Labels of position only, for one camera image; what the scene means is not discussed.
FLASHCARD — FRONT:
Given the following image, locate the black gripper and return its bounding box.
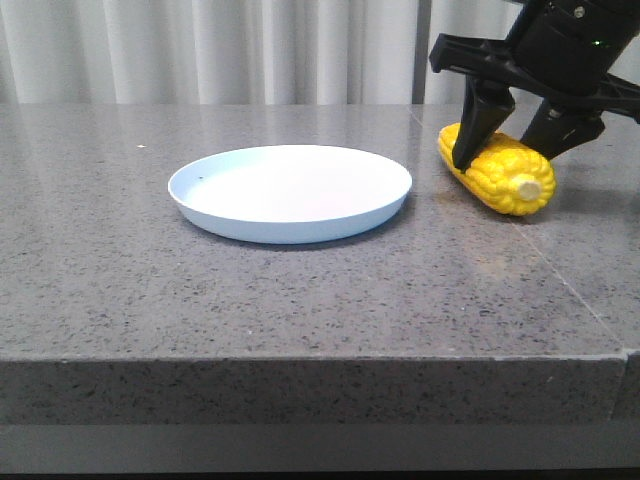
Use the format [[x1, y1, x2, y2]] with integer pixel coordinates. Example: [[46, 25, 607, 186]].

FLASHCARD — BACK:
[[429, 1, 639, 172]]

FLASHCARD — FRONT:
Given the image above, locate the yellow corn cob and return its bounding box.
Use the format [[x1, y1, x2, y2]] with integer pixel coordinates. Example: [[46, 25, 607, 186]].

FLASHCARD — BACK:
[[438, 123, 556, 216]]

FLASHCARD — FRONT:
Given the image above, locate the light blue round plate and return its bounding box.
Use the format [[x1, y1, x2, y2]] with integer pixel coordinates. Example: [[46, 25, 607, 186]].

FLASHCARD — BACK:
[[168, 145, 413, 245]]

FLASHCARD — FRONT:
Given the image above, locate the white pleated curtain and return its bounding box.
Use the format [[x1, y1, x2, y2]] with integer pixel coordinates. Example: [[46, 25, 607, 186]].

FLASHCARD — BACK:
[[1, 1, 520, 105]]

